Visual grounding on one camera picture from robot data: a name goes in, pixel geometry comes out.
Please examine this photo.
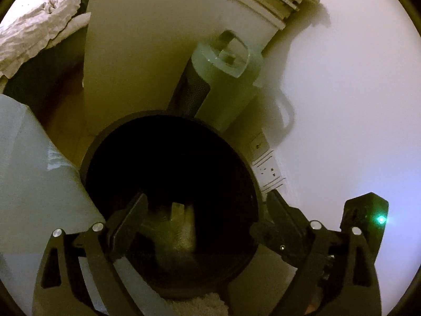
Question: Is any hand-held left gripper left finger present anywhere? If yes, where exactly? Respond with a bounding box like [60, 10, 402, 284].
[32, 192, 149, 316]

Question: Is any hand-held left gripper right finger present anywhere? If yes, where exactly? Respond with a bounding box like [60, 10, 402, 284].
[249, 191, 383, 316]

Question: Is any black round trash bin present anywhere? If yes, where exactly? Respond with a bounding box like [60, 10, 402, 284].
[80, 110, 264, 301]

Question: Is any crumpled paper in bin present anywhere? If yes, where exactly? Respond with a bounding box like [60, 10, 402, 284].
[140, 201, 198, 265]

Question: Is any white fluffy rug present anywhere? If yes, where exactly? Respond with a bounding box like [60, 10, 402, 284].
[169, 290, 230, 316]

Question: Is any person's leg in blue pants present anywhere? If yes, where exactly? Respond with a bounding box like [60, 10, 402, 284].
[0, 94, 106, 316]

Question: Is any white crumpled bedding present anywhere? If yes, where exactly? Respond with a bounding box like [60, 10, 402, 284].
[0, 0, 90, 80]

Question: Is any white wall socket with switch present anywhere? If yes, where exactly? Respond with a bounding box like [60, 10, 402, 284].
[253, 150, 287, 194]

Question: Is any grey air purifier with handle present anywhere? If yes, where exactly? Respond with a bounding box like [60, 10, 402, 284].
[167, 29, 264, 133]

